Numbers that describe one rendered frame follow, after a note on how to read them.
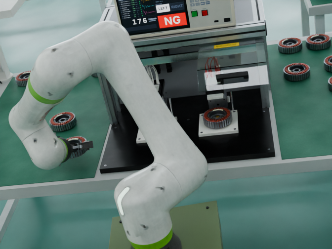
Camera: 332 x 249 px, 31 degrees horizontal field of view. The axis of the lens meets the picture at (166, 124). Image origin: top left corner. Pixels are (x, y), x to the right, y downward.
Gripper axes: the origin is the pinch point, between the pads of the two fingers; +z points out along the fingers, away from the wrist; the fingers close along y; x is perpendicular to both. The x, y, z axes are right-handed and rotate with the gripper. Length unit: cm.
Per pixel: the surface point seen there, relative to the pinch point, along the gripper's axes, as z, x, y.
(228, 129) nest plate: 3, 3, -59
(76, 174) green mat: -4.0, 10.1, -0.6
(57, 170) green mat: -0.4, 7.9, 7.4
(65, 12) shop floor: 374, -132, 78
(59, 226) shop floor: 88, 42, 36
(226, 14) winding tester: -1, -39, -65
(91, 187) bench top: -7.2, 15.6, -6.3
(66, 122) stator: 22.7, -10.4, 6.5
